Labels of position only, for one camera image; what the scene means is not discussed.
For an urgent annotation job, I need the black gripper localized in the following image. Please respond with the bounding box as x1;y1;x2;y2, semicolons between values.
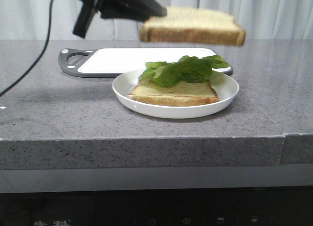
72;0;167;38

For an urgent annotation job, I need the bread slice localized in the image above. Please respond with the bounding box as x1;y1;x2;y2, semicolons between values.
128;81;219;107
140;6;246;46

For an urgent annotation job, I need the green lettuce leaf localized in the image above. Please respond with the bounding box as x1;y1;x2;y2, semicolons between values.
138;55;230;87

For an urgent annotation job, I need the white cutting board grey rim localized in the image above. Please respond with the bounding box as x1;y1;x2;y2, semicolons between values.
58;47;234;78

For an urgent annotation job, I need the grey curtain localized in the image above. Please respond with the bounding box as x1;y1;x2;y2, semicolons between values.
0;0;313;40

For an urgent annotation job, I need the white round plate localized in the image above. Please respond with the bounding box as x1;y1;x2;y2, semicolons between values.
112;69;239;119

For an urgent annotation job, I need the black appliance control panel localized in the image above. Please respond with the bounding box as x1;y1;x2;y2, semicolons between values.
0;186;313;226

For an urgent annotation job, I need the black cable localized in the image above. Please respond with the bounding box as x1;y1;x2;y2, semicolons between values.
0;0;59;97

